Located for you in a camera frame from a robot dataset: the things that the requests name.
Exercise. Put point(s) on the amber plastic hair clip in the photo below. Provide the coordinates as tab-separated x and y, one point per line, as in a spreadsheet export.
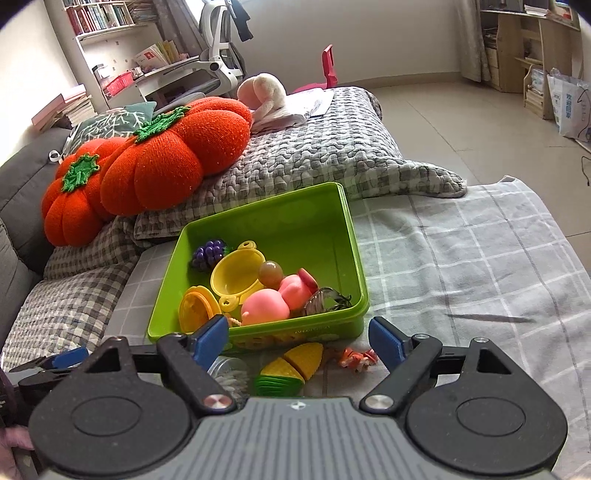
270	274

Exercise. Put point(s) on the orange plastic toy mould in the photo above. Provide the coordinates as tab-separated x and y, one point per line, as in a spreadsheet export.
194	309

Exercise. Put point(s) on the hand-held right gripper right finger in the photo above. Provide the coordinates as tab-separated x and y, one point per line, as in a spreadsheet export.
385	341

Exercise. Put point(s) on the small orange pumpkin cushion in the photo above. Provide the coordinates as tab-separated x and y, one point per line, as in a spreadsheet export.
69	212

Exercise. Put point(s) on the light curtain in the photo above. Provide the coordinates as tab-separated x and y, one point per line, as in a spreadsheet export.
473	41

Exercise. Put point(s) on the white office chair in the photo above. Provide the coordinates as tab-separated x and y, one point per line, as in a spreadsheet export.
217	50

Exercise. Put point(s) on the teal patterned cushion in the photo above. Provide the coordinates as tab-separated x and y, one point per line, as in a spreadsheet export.
106	124

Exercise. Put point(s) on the stack of books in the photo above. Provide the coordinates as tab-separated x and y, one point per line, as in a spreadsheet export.
64	106

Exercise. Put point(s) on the pink white plush toy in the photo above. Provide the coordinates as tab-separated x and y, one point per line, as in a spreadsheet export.
263	92

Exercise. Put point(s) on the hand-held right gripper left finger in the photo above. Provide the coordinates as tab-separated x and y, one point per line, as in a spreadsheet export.
210	339

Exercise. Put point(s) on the yellow toy pot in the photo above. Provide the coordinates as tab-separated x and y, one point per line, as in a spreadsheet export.
235	272

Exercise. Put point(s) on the wooden desk with shelves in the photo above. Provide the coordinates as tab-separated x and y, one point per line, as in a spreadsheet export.
512	55

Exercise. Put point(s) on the pink rubber pig toy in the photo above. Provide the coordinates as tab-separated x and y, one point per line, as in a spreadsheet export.
263	307

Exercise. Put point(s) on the purple toy grapes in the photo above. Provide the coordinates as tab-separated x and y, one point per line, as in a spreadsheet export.
207	256

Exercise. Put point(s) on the small orange tiger figurine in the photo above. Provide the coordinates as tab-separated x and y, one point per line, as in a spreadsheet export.
355	360

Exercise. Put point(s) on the small white loop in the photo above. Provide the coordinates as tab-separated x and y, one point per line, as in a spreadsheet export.
55	156

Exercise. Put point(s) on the grey grid bed sheet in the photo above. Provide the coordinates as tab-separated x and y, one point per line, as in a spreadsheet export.
461	258

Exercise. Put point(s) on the clear cotton swab container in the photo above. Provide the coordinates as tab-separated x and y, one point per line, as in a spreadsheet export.
231	374

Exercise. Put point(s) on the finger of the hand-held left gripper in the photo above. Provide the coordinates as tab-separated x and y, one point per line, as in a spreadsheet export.
69	357
41	381

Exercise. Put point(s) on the person's left hand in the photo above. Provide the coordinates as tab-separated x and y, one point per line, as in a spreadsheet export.
16	438

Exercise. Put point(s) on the white bookshelf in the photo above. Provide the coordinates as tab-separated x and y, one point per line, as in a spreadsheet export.
92	46

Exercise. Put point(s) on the yellow green toy corn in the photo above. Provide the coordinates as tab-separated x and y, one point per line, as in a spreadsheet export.
277	369

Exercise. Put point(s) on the large orange pumpkin cushion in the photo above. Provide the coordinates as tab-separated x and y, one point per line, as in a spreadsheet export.
175	157

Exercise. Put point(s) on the green plastic box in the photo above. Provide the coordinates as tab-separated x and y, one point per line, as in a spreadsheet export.
300	221

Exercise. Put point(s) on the grey sofa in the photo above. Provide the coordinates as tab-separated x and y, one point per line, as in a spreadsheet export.
18	184

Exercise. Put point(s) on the red plastic chair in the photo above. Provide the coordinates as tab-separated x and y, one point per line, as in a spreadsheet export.
328	64

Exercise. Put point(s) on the white paper bag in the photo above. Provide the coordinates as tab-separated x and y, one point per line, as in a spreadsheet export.
568	101

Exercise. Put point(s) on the white paper sheets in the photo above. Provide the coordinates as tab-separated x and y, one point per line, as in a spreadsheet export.
314	101

